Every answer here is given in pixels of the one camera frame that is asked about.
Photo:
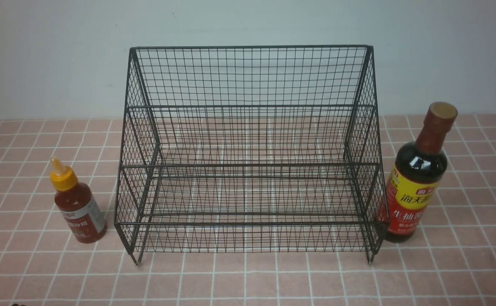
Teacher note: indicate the red ketchup squeeze bottle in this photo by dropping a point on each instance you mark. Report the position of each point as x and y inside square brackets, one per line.
[76, 203]

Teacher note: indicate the black wire mesh shelf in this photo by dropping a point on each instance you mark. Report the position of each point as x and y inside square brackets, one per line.
[250, 149]

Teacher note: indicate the dark soy sauce bottle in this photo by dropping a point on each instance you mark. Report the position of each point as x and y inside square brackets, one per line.
[418, 169]

